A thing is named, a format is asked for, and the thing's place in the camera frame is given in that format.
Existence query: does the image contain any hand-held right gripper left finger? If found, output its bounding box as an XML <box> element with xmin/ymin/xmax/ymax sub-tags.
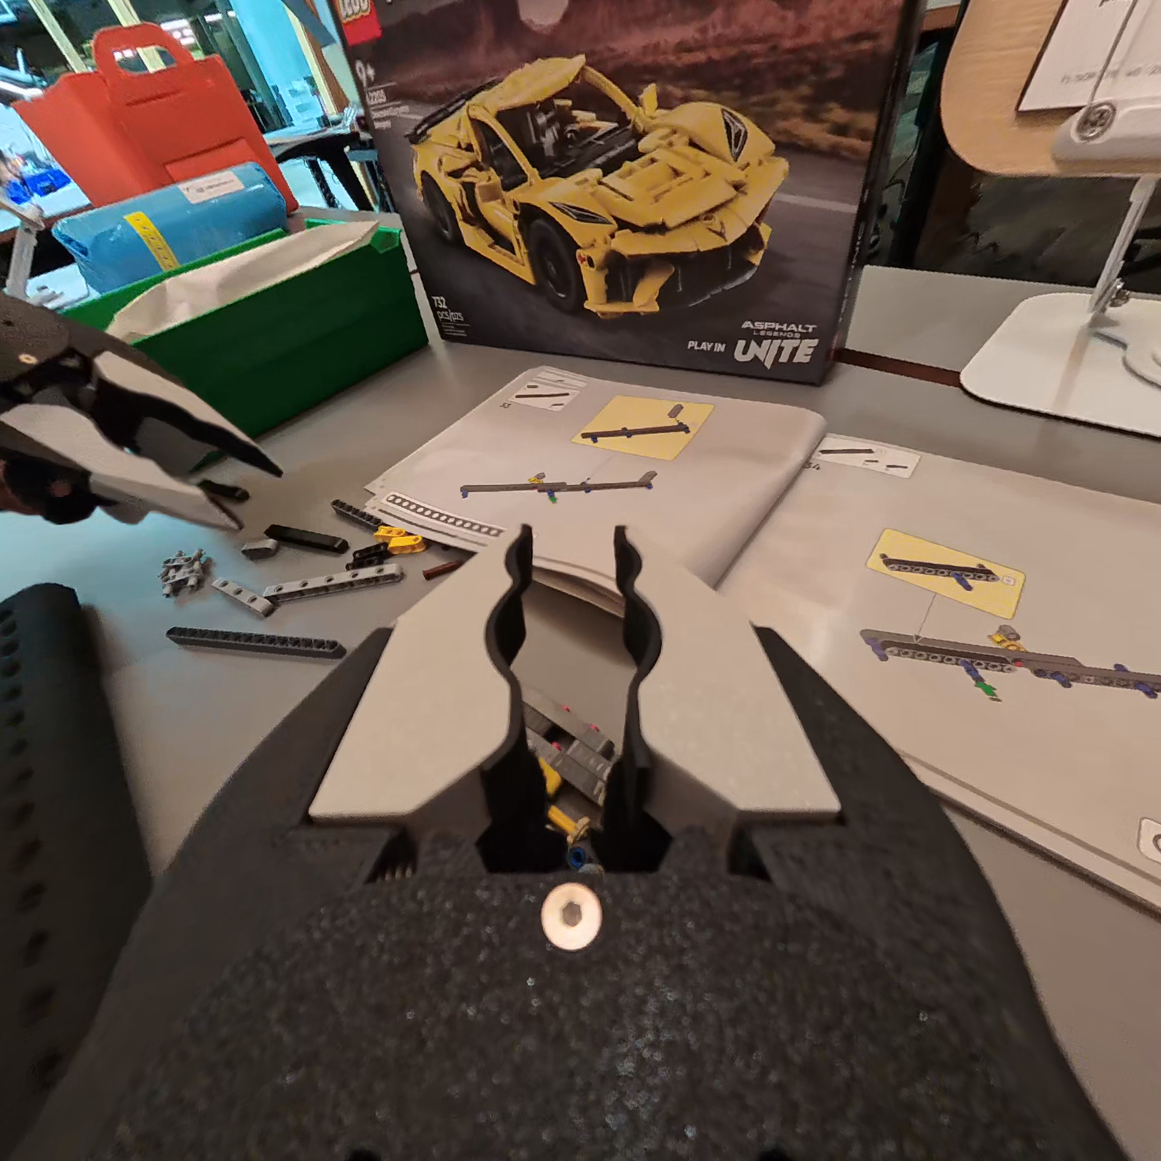
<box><xmin>306</xmin><ymin>522</ymin><xmax>557</xmax><ymax>836</ymax></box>

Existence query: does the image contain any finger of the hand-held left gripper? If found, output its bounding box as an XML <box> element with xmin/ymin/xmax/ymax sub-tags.
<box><xmin>55</xmin><ymin>347</ymin><xmax>286</xmax><ymax>479</ymax></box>
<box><xmin>0</xmin><ymin>403</ymin><xmax>245</xmax><ymax>533</ymax></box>

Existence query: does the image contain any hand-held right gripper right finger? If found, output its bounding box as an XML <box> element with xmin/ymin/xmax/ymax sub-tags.
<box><xmin>571</xmin><ymin>524</ymin><xmax>842</xmax><ymax>840</ymax></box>

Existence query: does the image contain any toy car chassis assembly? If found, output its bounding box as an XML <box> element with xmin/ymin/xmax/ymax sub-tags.
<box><xmin>522</xmin><ymin>684</ymin><xmax>628</xmax><ymax>877</ymax></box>

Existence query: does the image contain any black long holed toy beam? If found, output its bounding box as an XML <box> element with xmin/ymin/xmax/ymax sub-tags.
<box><xmin>166</xmin><ymin>625</ymin><xmax>349</xmax><ymax>660</ymax></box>

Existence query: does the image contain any grey building instruction booklet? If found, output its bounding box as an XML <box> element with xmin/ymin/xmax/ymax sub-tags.
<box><xmin>366</xmin><ymin>365</ymin><xmax>1161</xmax><ymax>913</ymax></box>

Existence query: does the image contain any yellow car toy set box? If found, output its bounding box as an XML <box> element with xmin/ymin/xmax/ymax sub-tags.
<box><xmin>338</xmin><ymin>0</ymin><xmax>927</xmax><ymax>387</ymax></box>

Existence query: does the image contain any white paper bag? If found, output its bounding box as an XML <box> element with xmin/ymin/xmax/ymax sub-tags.
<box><xmin>109</xmin><ymin>220</ymin><xmax>381</xmax><ymax>345</ymax></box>

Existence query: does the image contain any grey toy connector cluster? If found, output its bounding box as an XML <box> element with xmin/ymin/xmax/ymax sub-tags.
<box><xmin>161</xmin><ymin>548</ymin><xmax>214</xmax><ymax>600</ymax></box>

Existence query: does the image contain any green plastic bin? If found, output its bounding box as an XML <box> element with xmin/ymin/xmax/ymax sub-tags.
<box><xmin>62</xmin><ymin>221</ymin><xmax>430</xmax><ymax>439</ymax></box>

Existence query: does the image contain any light grey holed toy beam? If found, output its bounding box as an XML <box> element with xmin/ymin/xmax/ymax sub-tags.
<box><xmin>263</xmin><ymin>562</ymin><xmax>406</xmax><ymax>606</ymax></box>

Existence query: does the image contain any blue plastic wrapped roll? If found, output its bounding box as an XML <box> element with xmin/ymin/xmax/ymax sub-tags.
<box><xmin>52</xmin><ymin>161</ymin><xmax>291</xmax><ymax>291</ymax></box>

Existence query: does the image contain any light grey short toy beam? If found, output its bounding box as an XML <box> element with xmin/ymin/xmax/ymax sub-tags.
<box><xmin>211</xmin><ymin>577</ymin><xmax>279</xmax><ymax>618</ymax></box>

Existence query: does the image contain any black short toy beam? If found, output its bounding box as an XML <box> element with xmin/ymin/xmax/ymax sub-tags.
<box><xmin>265</xmin><ymin>524</ymin><xmax>351</xmax><ymax>555</ymax></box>

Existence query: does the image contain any orange felt bag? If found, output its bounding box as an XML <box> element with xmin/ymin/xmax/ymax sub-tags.
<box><xmin>14</xmin><ymin>25</ymin><xmax>302</xmax><ymax>214</ymax></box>

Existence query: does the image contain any black perforated panel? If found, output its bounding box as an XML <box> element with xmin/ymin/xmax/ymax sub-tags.
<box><xmin>0</xmin><ymin>583</ymin><xmax>154</xmax><ymax>1131</ymax></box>

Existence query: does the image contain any printed instruction sheet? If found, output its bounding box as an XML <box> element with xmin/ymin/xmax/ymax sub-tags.
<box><xmin>1016</xmin><ymin>0</ymin><xmax>1161</xmax><ymax>115</ymax></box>

